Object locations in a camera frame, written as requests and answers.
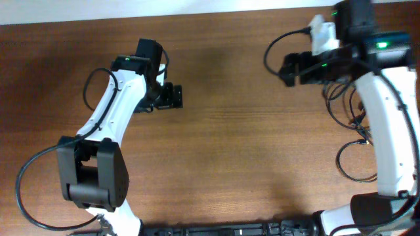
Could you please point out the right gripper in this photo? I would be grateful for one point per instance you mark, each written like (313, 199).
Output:
(310, 75)

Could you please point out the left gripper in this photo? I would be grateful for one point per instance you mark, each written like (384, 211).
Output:
(169, 99)

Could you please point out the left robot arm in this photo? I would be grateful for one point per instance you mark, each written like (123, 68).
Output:
(93, 174)

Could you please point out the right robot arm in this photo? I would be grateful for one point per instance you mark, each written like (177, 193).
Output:
(385, 80)

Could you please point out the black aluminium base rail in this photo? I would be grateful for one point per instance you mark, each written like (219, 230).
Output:
(229, 228)

